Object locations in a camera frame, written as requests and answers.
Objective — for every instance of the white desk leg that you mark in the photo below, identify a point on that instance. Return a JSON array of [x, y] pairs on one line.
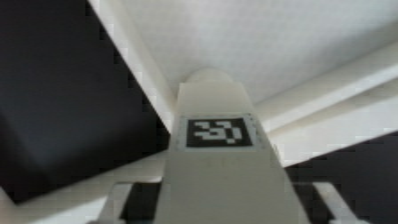
[[224, 185]]

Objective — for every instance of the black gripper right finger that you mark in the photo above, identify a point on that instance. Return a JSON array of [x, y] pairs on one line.
[[323, 204]]

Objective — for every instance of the white desk top tray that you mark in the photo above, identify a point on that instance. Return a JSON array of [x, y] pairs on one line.
[[305, 49]]

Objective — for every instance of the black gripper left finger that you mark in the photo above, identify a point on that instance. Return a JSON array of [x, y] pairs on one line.
[[129, 204]]

